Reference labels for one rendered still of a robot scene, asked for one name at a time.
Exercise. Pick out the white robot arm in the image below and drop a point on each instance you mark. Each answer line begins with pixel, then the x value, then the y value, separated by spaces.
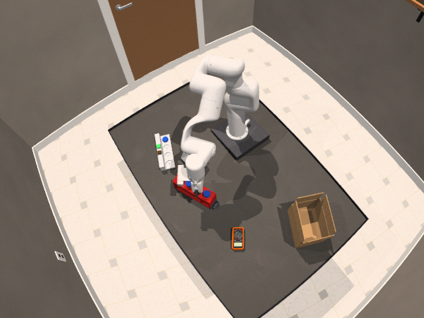
pixel 240 95

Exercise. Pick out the red tube rack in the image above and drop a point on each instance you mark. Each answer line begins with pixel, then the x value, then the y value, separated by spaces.
pixel 201 199

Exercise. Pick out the brown cardboard box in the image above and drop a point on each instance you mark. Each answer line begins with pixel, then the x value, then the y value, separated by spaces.
pixel 315 220

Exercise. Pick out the black pocket multimeter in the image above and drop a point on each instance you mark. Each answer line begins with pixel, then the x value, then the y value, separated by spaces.
pixel 237 238

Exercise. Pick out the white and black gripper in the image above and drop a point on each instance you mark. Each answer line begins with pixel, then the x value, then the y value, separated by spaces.
pixel 197 189

